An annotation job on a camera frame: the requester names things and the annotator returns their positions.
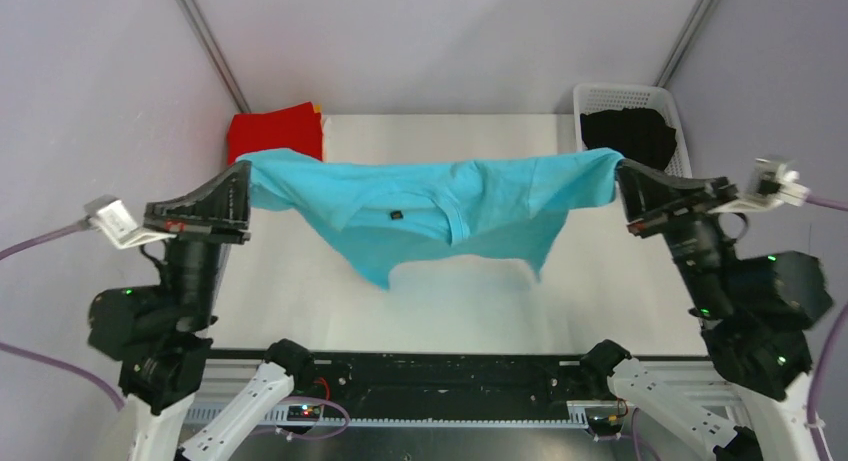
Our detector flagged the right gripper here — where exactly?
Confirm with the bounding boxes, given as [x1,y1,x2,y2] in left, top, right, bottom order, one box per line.
[609,154,734,313]

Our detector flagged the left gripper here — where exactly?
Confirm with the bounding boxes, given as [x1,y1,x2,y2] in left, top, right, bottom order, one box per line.
[148,156,255,328]

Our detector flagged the cyan t-shirt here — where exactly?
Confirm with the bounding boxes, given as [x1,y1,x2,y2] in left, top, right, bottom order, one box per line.
[246,148,622,289]

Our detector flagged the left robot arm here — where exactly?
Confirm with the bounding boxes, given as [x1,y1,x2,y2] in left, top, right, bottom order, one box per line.
[85,161,316,460]

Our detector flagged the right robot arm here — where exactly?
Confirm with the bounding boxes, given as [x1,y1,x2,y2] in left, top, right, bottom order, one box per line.
[579,158,833,460]

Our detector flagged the black t-shirt in basket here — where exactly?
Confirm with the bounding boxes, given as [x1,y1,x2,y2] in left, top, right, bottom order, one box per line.
[579,108,677,171]

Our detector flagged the folded red t-shirt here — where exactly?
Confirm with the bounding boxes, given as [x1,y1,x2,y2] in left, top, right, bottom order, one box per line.
[226,102,324,165]

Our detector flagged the white plastic basket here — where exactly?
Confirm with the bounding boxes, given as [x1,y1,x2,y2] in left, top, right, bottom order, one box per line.
[573,82,692,178]

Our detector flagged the left controller board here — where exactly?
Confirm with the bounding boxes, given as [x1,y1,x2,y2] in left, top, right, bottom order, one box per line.
[286,404,322,423]

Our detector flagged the controller board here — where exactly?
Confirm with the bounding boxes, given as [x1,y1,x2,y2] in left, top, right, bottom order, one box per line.
[286,404,322,423]
[586,414,628,438]

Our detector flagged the right controller board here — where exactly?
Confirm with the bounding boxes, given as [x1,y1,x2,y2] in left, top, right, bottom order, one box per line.
[586,414,628,438]

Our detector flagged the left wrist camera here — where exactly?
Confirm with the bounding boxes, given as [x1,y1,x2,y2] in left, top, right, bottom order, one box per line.
[84,195,175,250]

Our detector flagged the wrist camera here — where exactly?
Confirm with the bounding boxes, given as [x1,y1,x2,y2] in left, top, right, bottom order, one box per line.
[710,156,810,214]
[84,195,175,250]

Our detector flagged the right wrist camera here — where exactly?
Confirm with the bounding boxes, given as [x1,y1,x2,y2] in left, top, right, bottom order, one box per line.
[710,156,810,214]

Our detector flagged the aluminium frame rail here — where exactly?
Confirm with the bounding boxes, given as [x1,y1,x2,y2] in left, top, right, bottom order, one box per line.
[142,358,763,461]

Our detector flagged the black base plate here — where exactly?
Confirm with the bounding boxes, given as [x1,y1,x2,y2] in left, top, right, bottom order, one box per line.
[294,351,616,422]

